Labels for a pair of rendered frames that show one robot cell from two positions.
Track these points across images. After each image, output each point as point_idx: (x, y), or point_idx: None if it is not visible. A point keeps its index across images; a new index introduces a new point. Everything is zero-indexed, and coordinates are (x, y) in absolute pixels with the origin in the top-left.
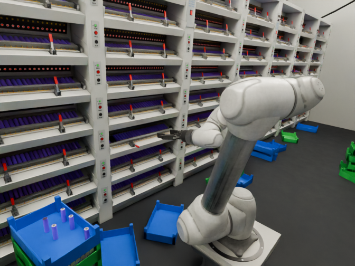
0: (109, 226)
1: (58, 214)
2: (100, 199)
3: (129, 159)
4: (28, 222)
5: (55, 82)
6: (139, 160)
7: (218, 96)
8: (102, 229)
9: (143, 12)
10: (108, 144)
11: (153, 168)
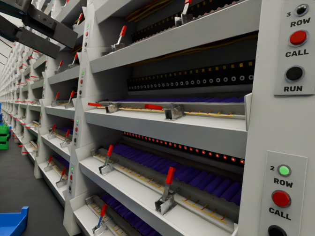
0: (48, 234)
1: None
2: (68, 180)
3: (131, 157)
4: None
5: (78, 18)
6: (135, 167)
7: None
8: (48, 227)
9: None
10: (85, 92)
11: (137, 212)
